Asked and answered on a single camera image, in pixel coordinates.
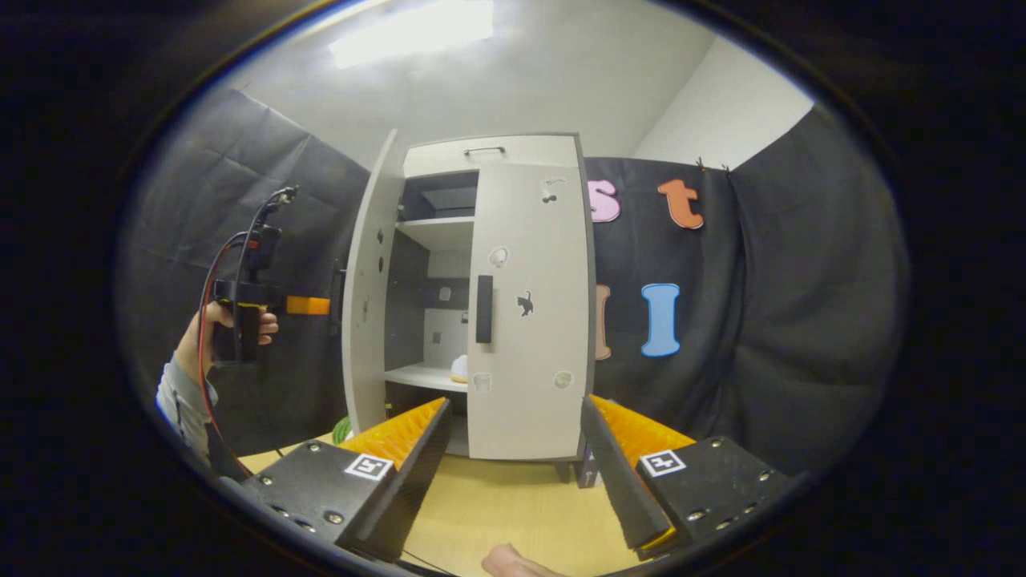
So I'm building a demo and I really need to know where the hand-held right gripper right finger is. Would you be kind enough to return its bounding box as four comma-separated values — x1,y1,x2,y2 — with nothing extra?
579,394,806,554

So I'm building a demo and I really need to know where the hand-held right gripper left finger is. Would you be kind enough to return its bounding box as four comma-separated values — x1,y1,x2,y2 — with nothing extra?
239,397,451,562

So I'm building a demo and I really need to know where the white shoe cabinet door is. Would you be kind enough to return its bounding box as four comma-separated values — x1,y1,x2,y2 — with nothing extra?
467,163,592,462
341,130,402,438

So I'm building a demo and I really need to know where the white shoe cabinet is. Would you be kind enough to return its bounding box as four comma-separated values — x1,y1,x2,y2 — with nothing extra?
383,133,598,482

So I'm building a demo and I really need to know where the white cabinet drawer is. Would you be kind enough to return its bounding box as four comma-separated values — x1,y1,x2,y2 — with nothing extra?
402,135,582,179

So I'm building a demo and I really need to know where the blue and white box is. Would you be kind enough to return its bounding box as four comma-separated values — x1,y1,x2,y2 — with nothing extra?
574,447,604,490

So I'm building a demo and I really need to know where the black backdrop cloth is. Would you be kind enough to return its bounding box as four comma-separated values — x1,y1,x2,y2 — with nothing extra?
120,87,911,482

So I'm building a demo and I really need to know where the red gripper cable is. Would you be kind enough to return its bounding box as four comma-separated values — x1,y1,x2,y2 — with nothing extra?
196,236,253,482

